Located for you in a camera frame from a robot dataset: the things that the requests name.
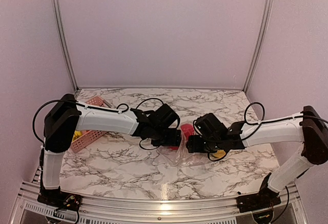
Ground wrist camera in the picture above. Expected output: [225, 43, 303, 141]
[148, 104, 180, 129]
[193, 113, 228, 142]

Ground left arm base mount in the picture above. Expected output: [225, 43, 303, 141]
[37, 186, 82, 211]

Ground aluminium frame post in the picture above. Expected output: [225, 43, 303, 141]
[52, 0, 79, 93]
[243, 0, 274, 94]

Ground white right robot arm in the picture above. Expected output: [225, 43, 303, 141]
[186, 106, 327, 208]

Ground red fake dragon fruit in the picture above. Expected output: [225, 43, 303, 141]
[180, 124, 195, 140]

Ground clear zip top bag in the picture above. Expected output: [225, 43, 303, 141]
[156, 132, 211, 168]

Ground pink plastic basket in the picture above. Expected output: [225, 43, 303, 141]
[70, 96, 108, 153]

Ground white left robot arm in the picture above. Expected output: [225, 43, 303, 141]
[41, 94, 182, 206]

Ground right aluminium frame post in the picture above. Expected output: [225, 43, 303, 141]
[243, 0, 274, 94]

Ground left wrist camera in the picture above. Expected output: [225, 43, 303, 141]
[148, 104, 180, 129]

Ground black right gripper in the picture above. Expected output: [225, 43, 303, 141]
[186, 134, 222, 153]

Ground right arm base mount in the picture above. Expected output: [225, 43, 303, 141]
[236, 173, 281, 213]

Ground yellow fake lemon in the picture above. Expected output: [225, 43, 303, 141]
[212, 150, 227, 159]

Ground front aluminium rail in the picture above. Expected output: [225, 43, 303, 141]
[10, 180, 308, 224]

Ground yellow fake banana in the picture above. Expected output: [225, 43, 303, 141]
[72, 131, 83, 141]

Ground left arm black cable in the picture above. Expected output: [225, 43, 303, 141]
[31, 97, 167, 151]

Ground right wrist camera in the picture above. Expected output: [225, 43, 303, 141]
[193, 113, 228, 142]

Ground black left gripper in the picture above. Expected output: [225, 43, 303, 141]
[152, 126, 182, 147]

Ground left aluminium frame post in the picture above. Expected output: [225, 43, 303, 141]
[52, 0, 79, 93]

